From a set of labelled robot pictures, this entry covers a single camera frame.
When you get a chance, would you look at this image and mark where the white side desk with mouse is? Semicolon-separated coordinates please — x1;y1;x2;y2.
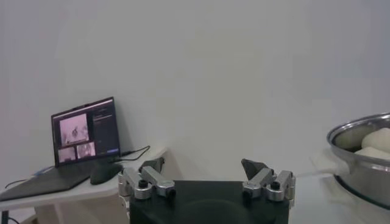
0;145;168;224

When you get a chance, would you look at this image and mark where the black laptop charger cable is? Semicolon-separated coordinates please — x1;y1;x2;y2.
117;145;152;162

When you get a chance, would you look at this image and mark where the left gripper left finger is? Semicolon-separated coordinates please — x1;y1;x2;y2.
118;156;177;201

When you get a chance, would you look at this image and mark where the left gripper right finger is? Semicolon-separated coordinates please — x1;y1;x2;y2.
240;158;296;202

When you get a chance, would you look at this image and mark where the white steamed baozi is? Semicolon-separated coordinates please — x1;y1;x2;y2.
355;146;390;161
361;127;390;153

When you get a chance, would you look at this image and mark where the black computer mouse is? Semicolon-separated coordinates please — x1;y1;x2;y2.
90;163;123;186

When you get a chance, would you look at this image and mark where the stainless steel steamer basket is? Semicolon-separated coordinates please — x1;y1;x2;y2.
312;112;390;211

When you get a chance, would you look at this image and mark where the black laptop with pink windows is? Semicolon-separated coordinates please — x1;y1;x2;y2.
0;96;122;202

